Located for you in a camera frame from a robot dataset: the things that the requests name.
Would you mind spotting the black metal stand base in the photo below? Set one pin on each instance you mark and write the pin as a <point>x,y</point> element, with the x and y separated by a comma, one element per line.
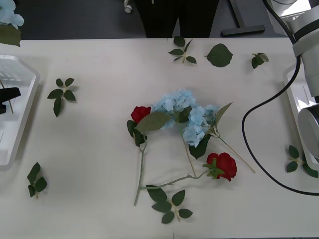
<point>243,28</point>

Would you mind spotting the loose green leaf twig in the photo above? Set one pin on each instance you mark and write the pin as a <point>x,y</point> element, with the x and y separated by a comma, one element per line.
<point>40,184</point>
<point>293,152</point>
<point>56,93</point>
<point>155,193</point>
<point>179,41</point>

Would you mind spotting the pale blue flower green stem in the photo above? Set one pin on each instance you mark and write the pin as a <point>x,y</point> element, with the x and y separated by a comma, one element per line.
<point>197,129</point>
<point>174,102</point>
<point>10,20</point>

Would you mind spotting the shallow white box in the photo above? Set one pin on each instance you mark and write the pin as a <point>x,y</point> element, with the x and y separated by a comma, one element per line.
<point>25,82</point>
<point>295,99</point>

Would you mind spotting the red rose green stem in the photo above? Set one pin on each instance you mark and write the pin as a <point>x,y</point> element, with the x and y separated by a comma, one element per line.
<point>140,113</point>
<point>224,165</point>

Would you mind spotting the curled green leaf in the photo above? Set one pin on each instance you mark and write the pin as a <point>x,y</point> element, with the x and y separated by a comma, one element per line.
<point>256,62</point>

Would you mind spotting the person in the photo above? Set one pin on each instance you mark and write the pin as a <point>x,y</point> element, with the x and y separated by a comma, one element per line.
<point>159,20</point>

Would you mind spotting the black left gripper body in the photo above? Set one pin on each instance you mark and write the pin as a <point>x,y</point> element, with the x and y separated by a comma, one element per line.
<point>2,110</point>

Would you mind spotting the large single green leaf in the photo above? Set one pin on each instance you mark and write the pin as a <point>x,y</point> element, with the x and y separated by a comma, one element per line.
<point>218,56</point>

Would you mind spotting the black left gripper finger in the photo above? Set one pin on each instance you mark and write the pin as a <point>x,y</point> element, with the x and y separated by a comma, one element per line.
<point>11,91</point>
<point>11,97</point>

